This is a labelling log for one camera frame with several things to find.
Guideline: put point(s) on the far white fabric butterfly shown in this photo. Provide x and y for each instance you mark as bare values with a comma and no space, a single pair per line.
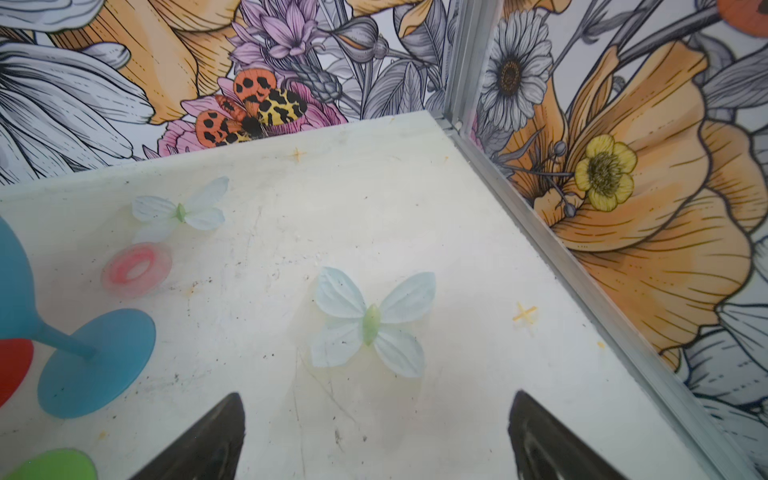
160,217

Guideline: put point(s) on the blue wine glass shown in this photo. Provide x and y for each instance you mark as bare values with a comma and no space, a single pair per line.
89,368

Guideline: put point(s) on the red wine glass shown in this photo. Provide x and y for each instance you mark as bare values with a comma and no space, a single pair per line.
16,356

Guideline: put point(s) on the near white fabric butterfly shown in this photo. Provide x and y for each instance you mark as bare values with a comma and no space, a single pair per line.
353,324

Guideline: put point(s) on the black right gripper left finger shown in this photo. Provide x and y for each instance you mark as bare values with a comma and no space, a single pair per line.
209,449

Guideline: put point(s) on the pink tape roll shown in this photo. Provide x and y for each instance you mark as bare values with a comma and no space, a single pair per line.
135,271

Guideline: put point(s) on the white fabric butterfly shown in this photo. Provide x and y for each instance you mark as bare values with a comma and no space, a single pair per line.
353,324
160,217

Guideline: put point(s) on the green wine glass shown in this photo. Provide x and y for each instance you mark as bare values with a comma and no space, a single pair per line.
60,464

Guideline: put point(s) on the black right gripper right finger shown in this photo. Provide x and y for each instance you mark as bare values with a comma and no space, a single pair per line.
545,448

